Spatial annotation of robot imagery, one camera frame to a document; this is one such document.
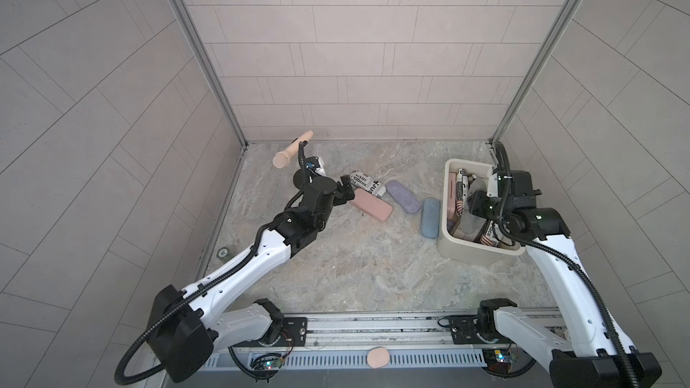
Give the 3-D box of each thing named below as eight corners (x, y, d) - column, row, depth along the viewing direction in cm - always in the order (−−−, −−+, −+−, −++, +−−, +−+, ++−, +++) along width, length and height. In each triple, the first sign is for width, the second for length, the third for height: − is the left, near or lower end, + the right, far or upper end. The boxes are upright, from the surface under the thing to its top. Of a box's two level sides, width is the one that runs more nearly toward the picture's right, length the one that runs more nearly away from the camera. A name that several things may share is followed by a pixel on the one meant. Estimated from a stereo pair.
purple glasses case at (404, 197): (411, 215, 96) (412, 211, 94) (384, 188, 103) (384, 184, 101) (422, 207, 98) (424, 203, 96) (394, 181, 106) (395, 176, 103)
